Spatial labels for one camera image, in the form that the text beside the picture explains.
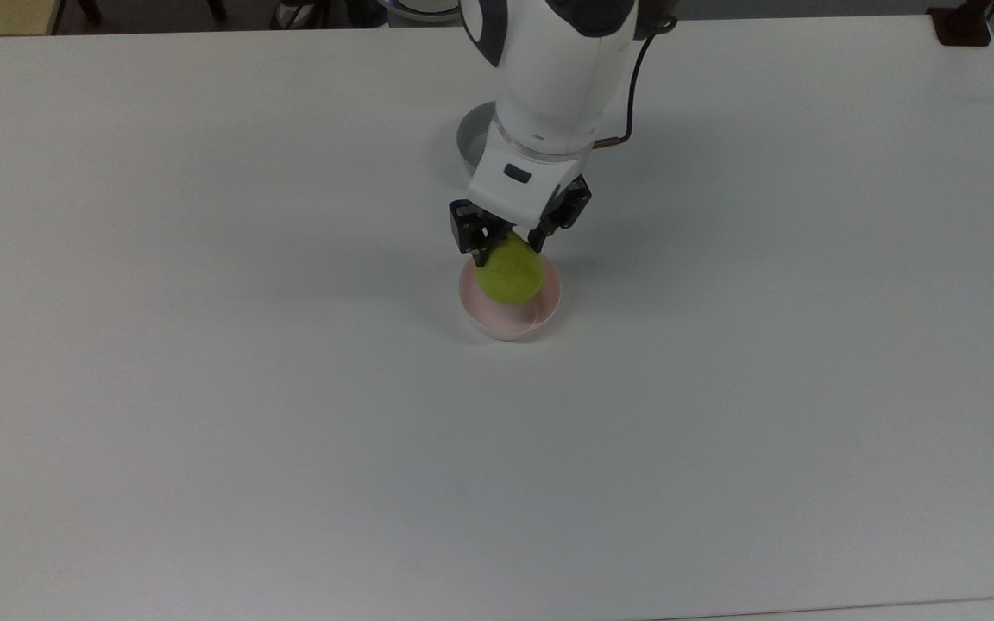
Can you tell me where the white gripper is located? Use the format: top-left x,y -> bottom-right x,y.
449,128 -> 594,267

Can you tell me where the green pear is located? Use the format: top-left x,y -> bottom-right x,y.
475,233 -> 547,305

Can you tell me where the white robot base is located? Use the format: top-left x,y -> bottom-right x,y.
376,0 -> 465,28

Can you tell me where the grey bowl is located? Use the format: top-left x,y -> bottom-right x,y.
456,101 -> 499,179

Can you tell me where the pink bowl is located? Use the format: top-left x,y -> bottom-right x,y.
459,257 -> 563,342

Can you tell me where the small white grey object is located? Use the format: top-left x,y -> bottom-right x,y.
271,0 -> 323,29

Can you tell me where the black corner clamp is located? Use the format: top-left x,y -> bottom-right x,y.
927,0 -> 994,47

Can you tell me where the white adjacent table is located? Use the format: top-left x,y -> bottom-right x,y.
661,595 -> 994,621

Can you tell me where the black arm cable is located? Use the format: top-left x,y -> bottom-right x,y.
594,17 -> 679,150

